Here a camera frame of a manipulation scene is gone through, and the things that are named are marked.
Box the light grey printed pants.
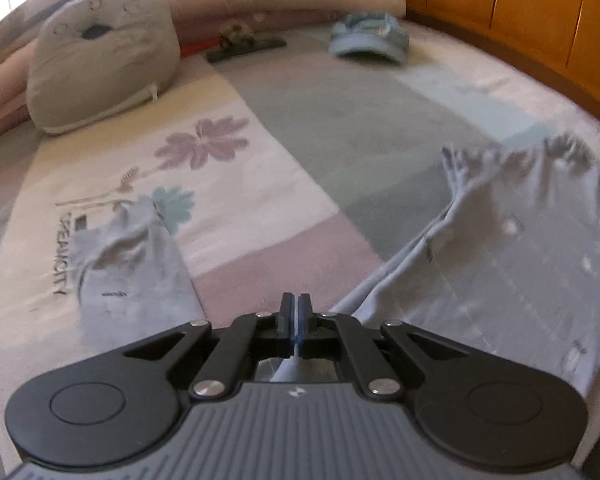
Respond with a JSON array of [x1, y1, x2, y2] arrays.
[[70, 132, 600, 401]]

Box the grey cat pillow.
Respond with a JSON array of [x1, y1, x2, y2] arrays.
[[26, 0, 181, 135]]

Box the wooden bed headboard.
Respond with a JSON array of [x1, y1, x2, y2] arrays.
[[380, 0, 600, 136]]

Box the light blue cap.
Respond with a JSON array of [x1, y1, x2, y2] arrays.
[[329, 12, 411, 66]]

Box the beige fabric flower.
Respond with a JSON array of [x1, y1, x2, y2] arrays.
[[219, 20, 255, 51]]

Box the patchwork floral bed sheet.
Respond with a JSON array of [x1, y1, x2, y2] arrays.
[[0, 20, 600, 480]]

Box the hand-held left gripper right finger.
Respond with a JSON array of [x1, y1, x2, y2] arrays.
[[298, 294, 468, 401]]

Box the black phone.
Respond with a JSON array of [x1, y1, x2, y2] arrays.
[[206, 35, 287, 63]]

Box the orange plastic stick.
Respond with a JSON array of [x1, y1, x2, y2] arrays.
[[180, 37, 221, 57]]

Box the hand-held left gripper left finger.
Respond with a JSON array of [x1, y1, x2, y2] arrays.
[[122, 293, 297, 401]]

